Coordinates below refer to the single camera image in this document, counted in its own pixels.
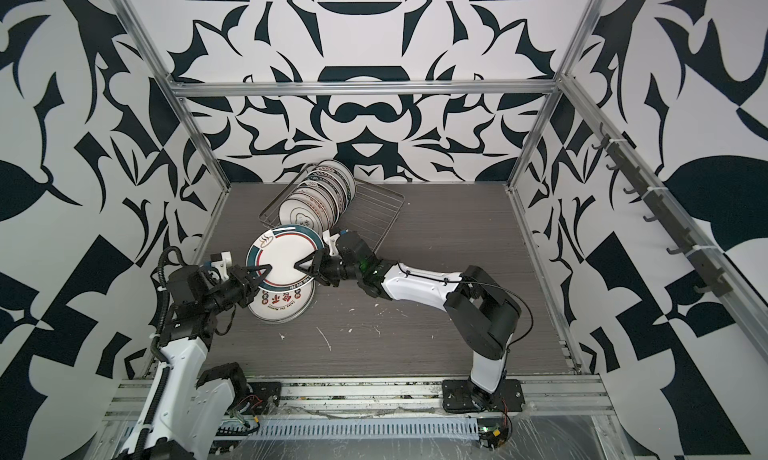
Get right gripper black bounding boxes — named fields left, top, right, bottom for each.
left=294, top=248, right=367, bottom=288

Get white plate red green band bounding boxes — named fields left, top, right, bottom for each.
left=246, top=224, right=324, bottom=292

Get white plate orange sunburst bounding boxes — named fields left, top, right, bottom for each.
left=300, top=180, right=344, bottom=222

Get wire dish rack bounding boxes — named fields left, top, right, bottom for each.
left=259, top=162, right=406, bottom=257

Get white plate green cloud motif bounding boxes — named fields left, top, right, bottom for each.
left=278, top=198, right=328, bottom=233

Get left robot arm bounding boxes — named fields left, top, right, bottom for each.
left=115, top=265, right=272, bottom=459

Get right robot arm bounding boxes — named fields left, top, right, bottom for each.
left=293, top=230, right=527, bottom=400

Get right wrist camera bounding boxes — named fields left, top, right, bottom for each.
left=322, top=230, right=340, bottom=257

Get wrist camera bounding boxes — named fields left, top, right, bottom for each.
left=322, top=230, right=340, bottom=257
left=206, top=251, right=233, bottom=281

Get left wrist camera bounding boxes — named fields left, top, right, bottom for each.
left=206, top=251, right=233, bottom=281

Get black corrugated cable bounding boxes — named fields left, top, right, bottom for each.
left=152, top=245, right=187, bottom=353

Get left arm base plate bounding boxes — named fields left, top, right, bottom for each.
left=235, top=381, right=282, bottom=416

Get white cable duct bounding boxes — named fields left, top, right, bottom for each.
left=214, top=417, right=480, bottom=441

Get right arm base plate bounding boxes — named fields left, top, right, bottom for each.
left=441, top=379, right=526, bottom=414

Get aluminium frame crossbar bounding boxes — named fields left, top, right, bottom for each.
left=170, top=80, right=556, bottom=98

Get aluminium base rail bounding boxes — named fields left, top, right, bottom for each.
left=101, top=373, right=616, bottom=422

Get wall hook rail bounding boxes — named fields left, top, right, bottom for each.
left=592, top=122, right=734, bottom=297

